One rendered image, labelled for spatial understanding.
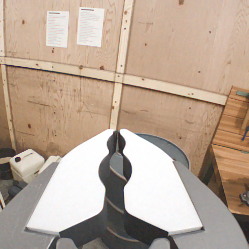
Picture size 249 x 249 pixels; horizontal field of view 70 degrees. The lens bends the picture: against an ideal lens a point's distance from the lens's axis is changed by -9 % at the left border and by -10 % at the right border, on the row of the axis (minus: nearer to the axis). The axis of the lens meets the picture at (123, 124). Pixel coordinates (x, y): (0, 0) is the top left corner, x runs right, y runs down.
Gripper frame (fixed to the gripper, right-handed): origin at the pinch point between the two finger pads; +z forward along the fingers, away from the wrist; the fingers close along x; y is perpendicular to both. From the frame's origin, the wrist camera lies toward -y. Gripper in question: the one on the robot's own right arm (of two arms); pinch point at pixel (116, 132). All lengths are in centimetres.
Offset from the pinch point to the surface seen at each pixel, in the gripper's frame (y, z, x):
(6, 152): 119, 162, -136
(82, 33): -3, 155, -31
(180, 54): 12, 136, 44
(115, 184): 79, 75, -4
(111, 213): 108, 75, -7
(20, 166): 110, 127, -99
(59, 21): -14, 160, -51
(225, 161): 81, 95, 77
